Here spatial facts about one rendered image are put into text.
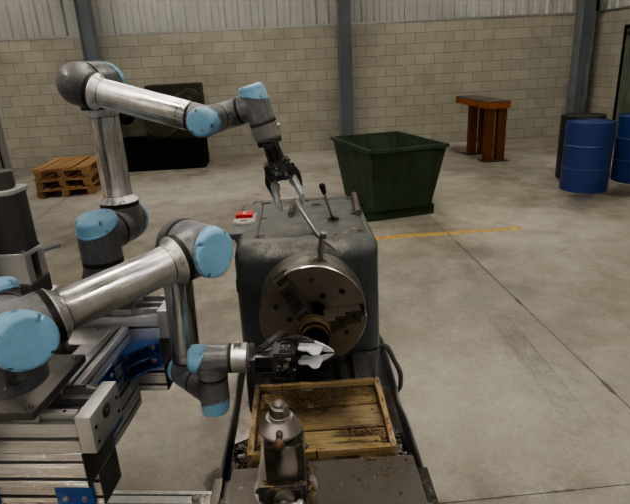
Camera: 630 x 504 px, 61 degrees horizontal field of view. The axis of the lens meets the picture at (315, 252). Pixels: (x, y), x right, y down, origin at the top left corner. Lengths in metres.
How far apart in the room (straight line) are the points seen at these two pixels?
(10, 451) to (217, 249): 0.61
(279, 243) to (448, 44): 10.42
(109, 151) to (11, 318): 0.76
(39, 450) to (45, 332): 0.32
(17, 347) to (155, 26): 10.68
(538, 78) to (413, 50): 2.73
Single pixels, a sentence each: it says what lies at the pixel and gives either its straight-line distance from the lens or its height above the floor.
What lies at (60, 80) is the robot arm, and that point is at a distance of 1.62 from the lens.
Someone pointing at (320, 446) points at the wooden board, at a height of 0.88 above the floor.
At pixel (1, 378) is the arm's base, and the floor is 1.21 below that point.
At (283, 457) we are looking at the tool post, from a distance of 1.08.
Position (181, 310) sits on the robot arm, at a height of 1.19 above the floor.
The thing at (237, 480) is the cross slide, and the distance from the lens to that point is 1.23.
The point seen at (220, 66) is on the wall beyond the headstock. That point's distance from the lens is 11.38.
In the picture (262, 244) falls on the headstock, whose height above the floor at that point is 1.25.
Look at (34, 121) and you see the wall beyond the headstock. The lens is 12.31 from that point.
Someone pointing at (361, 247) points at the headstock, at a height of 1.23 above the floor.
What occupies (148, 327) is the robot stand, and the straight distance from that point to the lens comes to 1.69.
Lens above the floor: 1.78
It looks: 20 degrees down
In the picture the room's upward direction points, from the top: 3 degrees counter-clockwise
